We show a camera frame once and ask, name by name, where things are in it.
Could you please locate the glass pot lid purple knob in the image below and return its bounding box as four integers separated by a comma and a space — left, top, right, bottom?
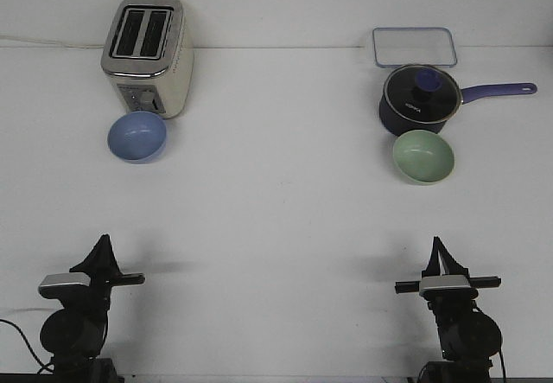
384, 64, 461, 124

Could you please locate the blue bowl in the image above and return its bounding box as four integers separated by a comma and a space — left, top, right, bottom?
106, 111, 168, 163

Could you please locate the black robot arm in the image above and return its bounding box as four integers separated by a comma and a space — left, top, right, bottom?
38, 233, 145, 382
395, 236, 503, 382

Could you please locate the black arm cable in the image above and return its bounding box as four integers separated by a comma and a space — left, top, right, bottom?
473, 304, 507, 380
0, 318, 55, 375

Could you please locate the purple saucepan with handle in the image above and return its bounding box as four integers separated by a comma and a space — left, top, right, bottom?
378, 82, 537, 136

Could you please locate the white toaster power cord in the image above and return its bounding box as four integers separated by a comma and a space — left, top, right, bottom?
0, 34, 107, 49

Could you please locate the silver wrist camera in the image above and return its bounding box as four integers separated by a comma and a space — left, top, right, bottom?
38, 272, 92, 300
418, 275, 471, 297

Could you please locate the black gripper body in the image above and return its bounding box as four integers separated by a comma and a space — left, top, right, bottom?
394, 275, 502, 303
60, 273, 145, 310

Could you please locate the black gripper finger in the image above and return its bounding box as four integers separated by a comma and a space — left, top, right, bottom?
424, 236, 441, 277
69, 234, 108, 273
105, 236, 121, 274
436, 239, 469, 277

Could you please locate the green bowl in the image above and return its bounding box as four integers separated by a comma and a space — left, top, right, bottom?
391, 130, 455, 185

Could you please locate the clear container lid blue rim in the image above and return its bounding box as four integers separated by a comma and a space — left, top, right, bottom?
372, 27, 458, 68

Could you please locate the cream and steel toaster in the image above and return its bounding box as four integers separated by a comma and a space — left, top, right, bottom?
100, 0, 194, 119

